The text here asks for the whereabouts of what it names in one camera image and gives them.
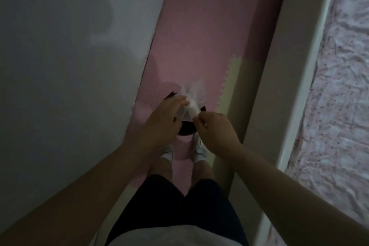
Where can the person's right hand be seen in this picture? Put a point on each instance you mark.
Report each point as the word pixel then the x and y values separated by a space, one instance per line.
pixel 219 136

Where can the person's left hand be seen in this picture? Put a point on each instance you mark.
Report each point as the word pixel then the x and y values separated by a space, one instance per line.
pixel 161 127

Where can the clear plastic bag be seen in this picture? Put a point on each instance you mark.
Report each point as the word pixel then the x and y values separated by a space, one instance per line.
pixel 194 96

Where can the person's right forearm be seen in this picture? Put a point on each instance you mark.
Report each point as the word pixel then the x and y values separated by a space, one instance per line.
pixel 288 196

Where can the person's left forearm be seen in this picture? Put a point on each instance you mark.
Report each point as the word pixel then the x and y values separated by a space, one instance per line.
pixel 72 194

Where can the person's left leg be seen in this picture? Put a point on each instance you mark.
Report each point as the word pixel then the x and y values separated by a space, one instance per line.
pixel 161 168

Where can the person's leg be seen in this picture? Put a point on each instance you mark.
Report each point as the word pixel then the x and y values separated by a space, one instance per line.
pixel 161 168
pixel 203 173

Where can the person's right leg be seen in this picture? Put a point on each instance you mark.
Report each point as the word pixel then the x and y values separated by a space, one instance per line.
pixel 203 173

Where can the dark waste bin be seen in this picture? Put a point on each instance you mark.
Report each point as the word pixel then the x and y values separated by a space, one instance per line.
pixel 187 129

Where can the black shorts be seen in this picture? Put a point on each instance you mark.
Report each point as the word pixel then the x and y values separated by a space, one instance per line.
pixel 173 202

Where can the white shirt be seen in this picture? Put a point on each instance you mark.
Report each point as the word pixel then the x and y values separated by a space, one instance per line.
pixel 173 237

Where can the pink foam floor mat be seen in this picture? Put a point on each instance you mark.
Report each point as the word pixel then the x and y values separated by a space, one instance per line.
pixel 201 23

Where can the white bed frame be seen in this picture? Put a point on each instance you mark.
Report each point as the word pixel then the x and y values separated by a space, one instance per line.
pixel 288 81

